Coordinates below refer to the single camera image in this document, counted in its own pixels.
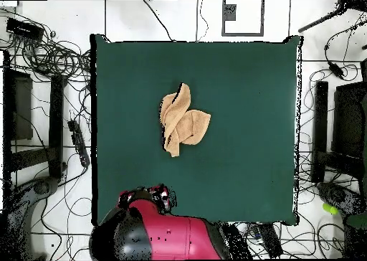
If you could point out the orange terry towel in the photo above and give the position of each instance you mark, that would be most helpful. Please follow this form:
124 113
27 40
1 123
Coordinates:
177 109

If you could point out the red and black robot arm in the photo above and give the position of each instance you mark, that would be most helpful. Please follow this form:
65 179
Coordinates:
172 238

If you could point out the black power strip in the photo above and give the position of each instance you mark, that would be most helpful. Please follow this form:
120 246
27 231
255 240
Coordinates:
78 142

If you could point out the black rectangular floor box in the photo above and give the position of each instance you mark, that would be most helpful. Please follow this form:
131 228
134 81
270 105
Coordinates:
271 241

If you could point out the grey black chair base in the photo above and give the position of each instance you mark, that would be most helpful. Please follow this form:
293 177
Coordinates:
335 195
40 188

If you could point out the dark green table cloth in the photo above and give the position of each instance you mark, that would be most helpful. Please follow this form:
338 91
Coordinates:
129 71

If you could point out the yellow-green ball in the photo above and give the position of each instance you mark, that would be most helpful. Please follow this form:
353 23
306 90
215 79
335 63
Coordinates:
329 208

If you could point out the dark green floor object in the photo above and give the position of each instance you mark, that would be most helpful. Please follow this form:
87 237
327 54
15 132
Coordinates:
357 221

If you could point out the black power adapter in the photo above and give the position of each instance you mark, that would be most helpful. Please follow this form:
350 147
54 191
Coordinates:
336 70

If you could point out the black tripod pole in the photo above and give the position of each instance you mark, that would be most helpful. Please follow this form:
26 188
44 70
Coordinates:
321 21

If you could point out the black metal frame stand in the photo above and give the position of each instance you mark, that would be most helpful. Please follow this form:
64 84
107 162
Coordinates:
56 123
349 120

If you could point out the grey square floor frame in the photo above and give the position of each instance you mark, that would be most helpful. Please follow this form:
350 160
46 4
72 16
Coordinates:
223 17

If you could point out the black network switch box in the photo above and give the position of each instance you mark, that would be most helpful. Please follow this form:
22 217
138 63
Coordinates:
24 28

